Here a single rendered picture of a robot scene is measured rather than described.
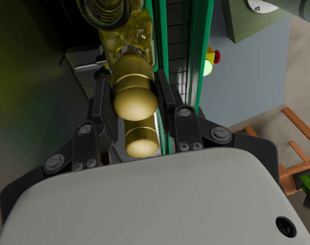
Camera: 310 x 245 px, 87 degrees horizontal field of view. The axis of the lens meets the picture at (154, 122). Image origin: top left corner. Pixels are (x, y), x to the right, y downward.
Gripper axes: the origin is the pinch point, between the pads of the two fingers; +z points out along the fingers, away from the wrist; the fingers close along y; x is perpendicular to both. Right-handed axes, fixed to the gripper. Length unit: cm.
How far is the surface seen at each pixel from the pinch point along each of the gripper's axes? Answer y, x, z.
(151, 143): 0.6, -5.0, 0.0
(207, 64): 19.3, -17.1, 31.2
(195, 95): 12.6, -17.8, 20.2
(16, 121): -12.2, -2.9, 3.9
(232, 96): 51, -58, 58
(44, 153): -15.1, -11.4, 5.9
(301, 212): 415, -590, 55
